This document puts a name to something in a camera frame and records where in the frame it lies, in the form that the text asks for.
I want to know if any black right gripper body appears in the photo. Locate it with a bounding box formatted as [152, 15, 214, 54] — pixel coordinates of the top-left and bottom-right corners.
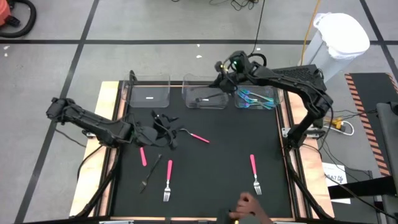
[213, 50, 253, 94]

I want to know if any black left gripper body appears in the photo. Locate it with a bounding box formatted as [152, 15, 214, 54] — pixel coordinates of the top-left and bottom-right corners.
[132, 117, 177, 147]

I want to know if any black fork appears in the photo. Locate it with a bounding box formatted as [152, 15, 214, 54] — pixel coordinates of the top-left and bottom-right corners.
[195, 92, 226, 103]
[139, 154, 163, 194]

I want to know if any clear plastic bin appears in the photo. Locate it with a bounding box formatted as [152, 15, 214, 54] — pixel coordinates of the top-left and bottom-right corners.
[121, 73, 171, 109]
[234, 79, 284, 110]
[182, 73, 230, 110]

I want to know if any black table mat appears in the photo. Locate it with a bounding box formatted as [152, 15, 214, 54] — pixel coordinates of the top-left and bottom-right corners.
[111, 81, 294, 218]

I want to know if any black perforated computer case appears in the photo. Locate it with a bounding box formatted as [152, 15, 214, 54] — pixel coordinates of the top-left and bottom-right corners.
[273, 64, 328, 105]

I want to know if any black metal support strut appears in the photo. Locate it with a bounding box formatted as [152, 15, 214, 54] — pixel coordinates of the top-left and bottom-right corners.
[284, 152, 332, 220]
[74, 148, 121, 218]

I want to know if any person's hand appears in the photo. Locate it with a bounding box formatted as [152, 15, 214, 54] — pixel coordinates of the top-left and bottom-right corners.
[228, 192, 269, 224]

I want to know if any white-bagged trash can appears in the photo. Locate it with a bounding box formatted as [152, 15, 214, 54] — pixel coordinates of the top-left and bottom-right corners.
[301, 12, 371, 82]

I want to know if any yellow power plug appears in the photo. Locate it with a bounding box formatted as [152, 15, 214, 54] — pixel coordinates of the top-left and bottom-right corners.
[330, 118, 345, 130]

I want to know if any white printed paper sheet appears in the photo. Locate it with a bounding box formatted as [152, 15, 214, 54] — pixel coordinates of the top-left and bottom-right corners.
[322, 161, 352, 205]

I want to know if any black hazard-striped floor plate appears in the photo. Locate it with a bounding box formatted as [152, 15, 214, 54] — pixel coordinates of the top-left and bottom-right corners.
[344, 72, 398, 177]

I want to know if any dark grey cabinet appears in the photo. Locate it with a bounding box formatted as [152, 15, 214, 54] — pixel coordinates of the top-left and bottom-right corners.
[375, 101, 398, 224]

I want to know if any black beam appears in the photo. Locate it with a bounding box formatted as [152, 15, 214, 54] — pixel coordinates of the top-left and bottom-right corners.
[326, 174, 398, 200]

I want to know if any orange vacuum cleaner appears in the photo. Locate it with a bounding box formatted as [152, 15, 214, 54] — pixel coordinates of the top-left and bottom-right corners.
[0, 0, 21, 28]

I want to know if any pink-handled silver fork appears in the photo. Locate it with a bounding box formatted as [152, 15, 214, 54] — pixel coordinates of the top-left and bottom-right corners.
[139, 146, 148, 167]
[249, 154, 262, 196]
[163, 160, 174, 202]
[179, 128, 211, 144]

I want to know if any black coiled cable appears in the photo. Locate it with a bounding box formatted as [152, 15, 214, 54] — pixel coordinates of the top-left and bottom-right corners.
[248, 0, 268, 71]

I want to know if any yellow cable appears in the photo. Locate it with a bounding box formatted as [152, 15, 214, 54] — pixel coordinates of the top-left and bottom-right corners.
[298, 0, 322, 67]

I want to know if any white cable loop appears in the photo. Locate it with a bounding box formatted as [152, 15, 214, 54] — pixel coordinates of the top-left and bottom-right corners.
[323, 119, 355, 137]

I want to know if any black vacuum hose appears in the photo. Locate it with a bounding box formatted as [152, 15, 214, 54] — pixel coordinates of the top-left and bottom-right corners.
[0, 0, 37, 39]

